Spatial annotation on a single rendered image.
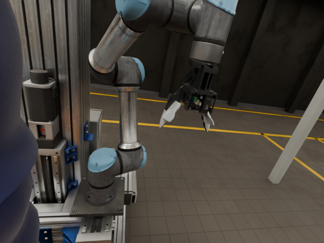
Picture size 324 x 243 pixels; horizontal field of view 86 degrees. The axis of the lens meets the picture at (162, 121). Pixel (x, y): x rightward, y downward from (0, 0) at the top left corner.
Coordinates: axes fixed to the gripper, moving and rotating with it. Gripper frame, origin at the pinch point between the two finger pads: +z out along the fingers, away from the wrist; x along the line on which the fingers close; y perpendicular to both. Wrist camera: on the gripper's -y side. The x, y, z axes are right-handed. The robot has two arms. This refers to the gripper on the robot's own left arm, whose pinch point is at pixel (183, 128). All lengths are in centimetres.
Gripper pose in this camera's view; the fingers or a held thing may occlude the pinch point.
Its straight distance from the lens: 53.4
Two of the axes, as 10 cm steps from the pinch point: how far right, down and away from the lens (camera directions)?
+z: -1.7, 9.0, 4.1
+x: 9.7, 0.9, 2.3
